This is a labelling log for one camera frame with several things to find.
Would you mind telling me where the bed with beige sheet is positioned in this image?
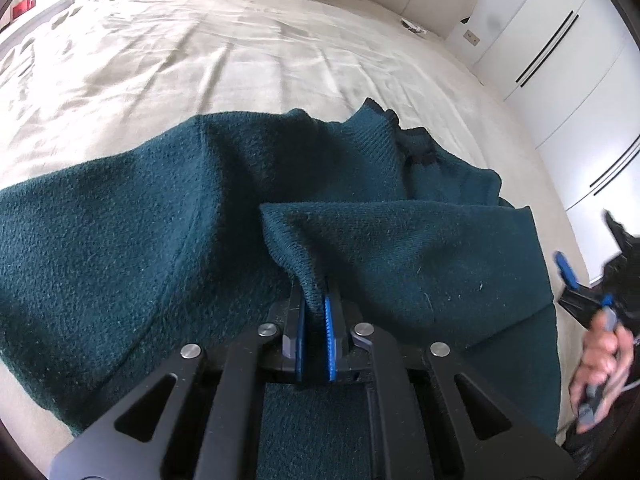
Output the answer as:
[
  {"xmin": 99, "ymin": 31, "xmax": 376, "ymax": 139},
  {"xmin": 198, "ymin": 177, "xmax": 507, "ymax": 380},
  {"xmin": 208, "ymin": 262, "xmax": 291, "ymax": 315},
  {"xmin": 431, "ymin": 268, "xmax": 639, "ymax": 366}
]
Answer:
[{"xmin": 0, "ymin": 0, "xmax": 596, "ymax": 480}]

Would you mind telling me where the person's right hand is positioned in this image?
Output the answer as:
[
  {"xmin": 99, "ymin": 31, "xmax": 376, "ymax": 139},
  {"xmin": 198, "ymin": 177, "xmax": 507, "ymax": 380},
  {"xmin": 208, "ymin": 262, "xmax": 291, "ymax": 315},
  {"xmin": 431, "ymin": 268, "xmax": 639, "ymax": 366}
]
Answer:
[{"xmin": 569, "ymin": 309, "xmax": 637, "ymax": 435}]

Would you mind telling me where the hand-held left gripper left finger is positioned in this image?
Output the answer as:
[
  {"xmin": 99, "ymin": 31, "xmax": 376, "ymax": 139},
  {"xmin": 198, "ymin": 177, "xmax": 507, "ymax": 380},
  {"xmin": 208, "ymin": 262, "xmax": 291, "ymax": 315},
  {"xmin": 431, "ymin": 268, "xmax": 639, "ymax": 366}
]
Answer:
[{"xmin": 50, "ymin": 282, "xmax": 307, "ymax": 480}]

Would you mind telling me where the white wardrobe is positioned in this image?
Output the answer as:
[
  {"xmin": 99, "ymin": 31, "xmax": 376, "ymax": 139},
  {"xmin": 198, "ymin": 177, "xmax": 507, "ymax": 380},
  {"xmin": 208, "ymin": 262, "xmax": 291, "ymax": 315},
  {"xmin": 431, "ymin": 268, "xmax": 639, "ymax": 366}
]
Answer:
[{"xmin": 472, "ymin": 0, "xmax": 640, "ymax": 286}]

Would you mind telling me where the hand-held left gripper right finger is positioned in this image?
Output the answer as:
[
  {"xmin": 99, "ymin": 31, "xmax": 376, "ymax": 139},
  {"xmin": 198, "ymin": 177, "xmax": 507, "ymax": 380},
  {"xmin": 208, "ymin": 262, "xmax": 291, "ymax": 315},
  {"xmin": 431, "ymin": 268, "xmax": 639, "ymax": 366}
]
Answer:
[{"xmin": 321, "ymin": 284, "xmax": 576, "ymax": 480}]

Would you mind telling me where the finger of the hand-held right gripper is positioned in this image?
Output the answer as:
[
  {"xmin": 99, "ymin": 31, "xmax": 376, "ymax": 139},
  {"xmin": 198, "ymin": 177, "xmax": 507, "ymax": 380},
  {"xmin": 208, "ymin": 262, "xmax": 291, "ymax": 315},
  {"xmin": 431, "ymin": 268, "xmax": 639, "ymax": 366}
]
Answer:
[
  {"xmin": 602, "ymin": 209, "xmax": 640, "ymax": 261},
  {"xmin": 554, "ymin": 251, "xmax": 583, "ymax": 293}
]

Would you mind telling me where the dark green knit sweater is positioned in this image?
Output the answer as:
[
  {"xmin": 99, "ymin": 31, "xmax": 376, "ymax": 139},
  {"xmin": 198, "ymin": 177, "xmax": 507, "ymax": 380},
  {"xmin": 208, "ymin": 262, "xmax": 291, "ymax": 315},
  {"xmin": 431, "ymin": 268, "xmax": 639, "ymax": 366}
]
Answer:
[{"xmin": 0, "ymin": 99, "xmax": 562, "ymax": 480}]

